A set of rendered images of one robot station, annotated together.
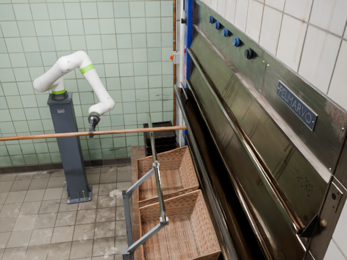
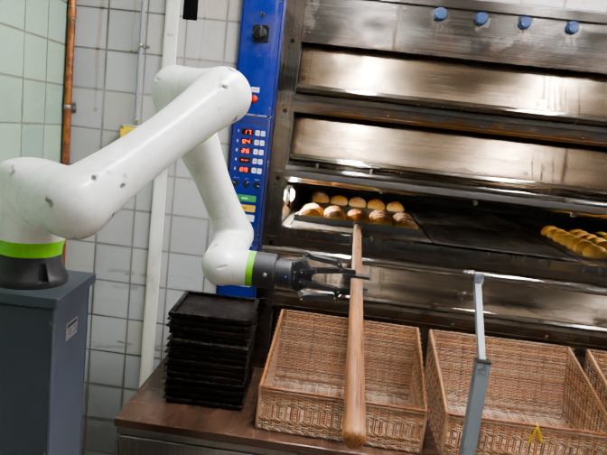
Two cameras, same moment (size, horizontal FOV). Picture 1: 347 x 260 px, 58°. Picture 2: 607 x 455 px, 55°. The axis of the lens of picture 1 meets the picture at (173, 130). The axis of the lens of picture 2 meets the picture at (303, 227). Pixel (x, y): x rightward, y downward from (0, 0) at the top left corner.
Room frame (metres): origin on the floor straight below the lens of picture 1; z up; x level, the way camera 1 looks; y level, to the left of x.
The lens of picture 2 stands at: (1.87, 2.08, 1.56)
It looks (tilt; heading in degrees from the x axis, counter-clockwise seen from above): 9 degrees down; 281
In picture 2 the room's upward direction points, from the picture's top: 7 degrees clockwise
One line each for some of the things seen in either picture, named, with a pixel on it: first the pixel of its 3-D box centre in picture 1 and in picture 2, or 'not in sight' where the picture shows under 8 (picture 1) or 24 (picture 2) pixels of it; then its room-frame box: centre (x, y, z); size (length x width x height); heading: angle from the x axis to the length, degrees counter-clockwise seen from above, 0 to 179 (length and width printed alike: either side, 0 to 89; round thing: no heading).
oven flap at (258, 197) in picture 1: (222, 127); (526, 162); (1.50, -0.28, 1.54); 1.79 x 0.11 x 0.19; 8
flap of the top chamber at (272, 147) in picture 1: (226, 84); (538, 92); (1.50, -0.28, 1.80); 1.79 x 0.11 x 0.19; 8
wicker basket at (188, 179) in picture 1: (164, 178); (343, 373); (2.05, 0.07, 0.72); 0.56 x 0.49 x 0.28; 7
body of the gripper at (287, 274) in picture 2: (93, 123); (294, 273); (2.16, 0.64, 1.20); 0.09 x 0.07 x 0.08; 7
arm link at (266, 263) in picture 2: (94, 118); (266, 270); (2.23, 0.64, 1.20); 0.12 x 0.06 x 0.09; 97
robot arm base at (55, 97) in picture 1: (60, 92); (2, 262); (2.68, 1.06, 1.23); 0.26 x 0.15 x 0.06; 12
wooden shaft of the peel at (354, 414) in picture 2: (100, 132); (356, 276); (2.01, 0.55, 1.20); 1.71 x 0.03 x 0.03; 97
